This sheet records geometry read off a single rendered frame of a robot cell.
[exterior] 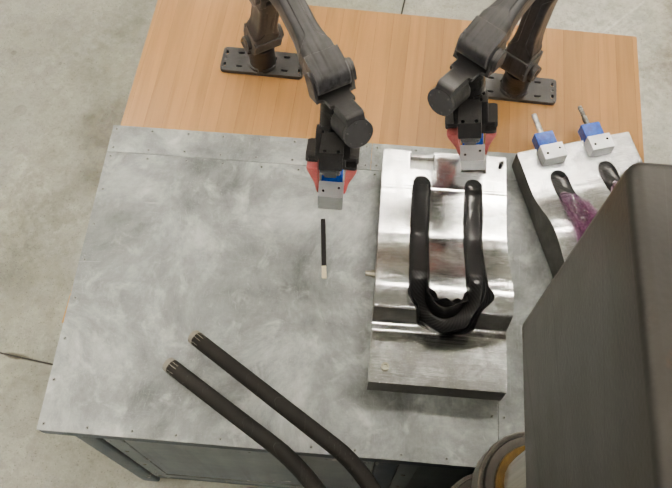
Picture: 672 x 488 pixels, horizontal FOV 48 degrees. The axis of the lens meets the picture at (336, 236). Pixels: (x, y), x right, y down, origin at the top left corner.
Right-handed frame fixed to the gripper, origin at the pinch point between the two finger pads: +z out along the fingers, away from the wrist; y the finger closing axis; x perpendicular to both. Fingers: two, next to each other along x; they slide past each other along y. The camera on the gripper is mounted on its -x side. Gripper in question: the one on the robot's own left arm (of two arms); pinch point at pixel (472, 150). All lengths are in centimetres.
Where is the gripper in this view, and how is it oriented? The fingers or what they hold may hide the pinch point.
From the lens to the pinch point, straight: 159.7
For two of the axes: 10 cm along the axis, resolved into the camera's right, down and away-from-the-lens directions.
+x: 1.5, -6.9, 7.1
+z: 1.5, 7.2, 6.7
